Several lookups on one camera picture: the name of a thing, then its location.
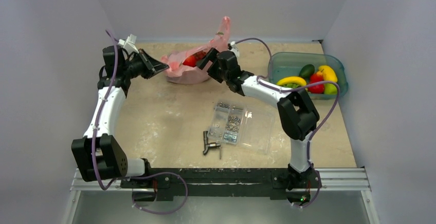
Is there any dark green avocado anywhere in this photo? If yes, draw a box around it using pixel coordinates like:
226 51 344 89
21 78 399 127
299 64 315 79

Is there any clear plastic screw box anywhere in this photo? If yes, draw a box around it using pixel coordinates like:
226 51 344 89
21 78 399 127
207 100 275 155

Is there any green grapes bunch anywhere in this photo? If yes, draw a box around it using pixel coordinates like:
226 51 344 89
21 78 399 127
283 83 300 89

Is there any green lime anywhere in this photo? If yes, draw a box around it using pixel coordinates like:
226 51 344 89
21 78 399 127
323 83 338 95

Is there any purple grapes bunch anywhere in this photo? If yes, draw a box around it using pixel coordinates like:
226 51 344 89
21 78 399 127
192 51 207 62

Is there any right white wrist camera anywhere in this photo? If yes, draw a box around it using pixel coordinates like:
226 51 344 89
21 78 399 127
227 41 240 58

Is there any aluminium frame rail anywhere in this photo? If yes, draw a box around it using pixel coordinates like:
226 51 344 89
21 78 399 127
68 40 371 224

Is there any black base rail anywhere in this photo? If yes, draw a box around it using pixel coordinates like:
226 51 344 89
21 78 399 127
120 167 322 204

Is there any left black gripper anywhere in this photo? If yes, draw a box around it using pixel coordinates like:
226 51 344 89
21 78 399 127
122 48 169 80

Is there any black metal tool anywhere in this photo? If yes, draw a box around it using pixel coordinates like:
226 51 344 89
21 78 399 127
202 130 222 160

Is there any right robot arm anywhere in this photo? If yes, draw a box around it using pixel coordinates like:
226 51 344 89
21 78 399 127
196 48 320 186

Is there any yellow banana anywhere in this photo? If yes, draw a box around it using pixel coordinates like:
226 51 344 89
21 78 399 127
276 76 307 87

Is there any pink plastic bag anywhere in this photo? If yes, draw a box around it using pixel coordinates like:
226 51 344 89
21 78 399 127
160 16 231 85

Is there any red apple from bag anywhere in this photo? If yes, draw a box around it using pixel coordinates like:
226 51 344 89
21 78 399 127
182 55 197 67

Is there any teal plastic tub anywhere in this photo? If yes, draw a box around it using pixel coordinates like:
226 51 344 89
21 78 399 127
268 52 349 96

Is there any red apple in tub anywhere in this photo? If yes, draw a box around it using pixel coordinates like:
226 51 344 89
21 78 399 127
308 71 324 94

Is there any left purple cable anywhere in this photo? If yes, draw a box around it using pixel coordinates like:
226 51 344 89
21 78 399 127
90 29 189 216

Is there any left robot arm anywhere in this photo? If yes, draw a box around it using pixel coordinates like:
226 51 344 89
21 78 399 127
71 46 169 188

